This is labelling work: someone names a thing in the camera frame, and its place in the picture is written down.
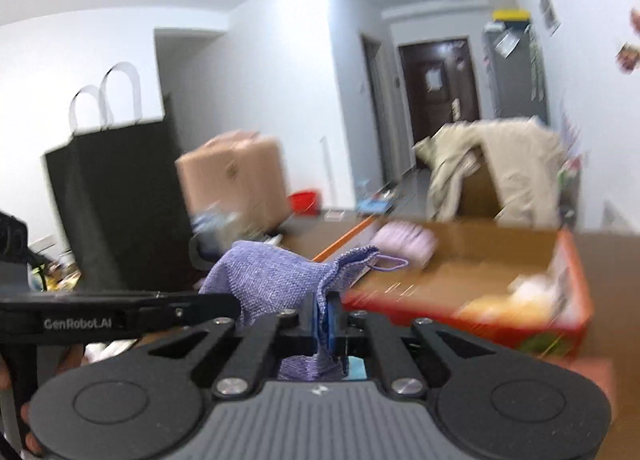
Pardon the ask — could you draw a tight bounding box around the red plastic basin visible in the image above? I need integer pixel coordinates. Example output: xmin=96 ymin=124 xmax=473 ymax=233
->
xmin=288 ymin=189 xmax=321 ymax=217

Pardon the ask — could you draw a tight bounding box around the dark brown door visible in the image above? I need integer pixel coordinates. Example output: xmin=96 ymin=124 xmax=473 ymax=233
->
xmin=399 ymin=38 xmax=480 ymax=143

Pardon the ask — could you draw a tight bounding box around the black paper shopping bag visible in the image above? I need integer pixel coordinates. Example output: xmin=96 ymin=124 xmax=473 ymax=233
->
xmin=44 ymin=62 xmax=198 ymax=292

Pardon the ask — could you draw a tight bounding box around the dried pink rose bouquet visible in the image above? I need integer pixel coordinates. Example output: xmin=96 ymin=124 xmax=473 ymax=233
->
xmin=616 ymin=9 xmax=640 ymax=74

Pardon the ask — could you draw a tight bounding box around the red cardboard box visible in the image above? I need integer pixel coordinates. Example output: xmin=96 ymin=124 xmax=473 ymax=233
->
xmin=343 ymin=220 xmax=594 ymax=357

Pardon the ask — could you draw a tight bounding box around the brown wooden chair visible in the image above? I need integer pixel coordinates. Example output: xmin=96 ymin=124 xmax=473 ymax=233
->
xmin=457 ymin=147 xmax=502 ymax=220

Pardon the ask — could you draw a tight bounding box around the grey refrigerator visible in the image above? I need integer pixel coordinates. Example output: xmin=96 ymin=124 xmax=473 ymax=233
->
xmin=483 ymin=20 xmax=549 ymax=124

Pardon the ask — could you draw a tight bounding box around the yellow white plush toy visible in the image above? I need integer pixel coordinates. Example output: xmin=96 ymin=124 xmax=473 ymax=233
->
xmin=454 ymin=274 xmax=565 ymax=328

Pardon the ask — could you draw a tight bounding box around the fluffy lilac headband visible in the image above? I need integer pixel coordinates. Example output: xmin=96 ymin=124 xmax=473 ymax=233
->
xmin=370 ymin=221 xmax=437 ymax=269

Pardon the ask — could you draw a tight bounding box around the wall picture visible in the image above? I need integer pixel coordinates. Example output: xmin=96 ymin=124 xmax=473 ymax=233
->
xmin=539 ymin=0 xmax=561 ymax=35

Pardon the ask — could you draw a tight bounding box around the yellow box on refrigerator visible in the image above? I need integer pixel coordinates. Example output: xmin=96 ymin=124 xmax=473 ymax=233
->
xmin=491 ymin=9 xmax=530 ymax=23

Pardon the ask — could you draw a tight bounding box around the beige jacket on chair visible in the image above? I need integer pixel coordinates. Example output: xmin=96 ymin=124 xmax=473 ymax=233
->
xmin=413 ymin=117 xmax=565 ymax=228

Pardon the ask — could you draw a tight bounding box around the brown cardboard box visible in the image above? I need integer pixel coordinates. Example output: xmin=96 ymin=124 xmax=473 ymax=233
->
xmin=175 ymin=131 xmax=292 ymax=232

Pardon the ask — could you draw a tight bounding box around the purple knitted cloth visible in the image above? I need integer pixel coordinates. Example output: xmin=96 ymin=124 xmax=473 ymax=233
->
xmin=198 ymin=240 xmax=409 ymax=382

